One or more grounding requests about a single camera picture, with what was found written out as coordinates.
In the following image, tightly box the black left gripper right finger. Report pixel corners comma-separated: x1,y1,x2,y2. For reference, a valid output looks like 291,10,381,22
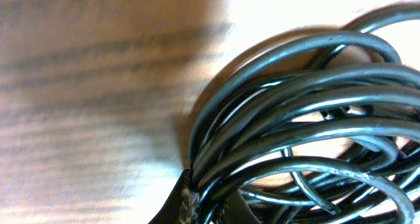
218,191,260,224

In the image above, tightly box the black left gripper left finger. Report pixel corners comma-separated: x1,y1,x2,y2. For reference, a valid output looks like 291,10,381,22
149,169,200,224

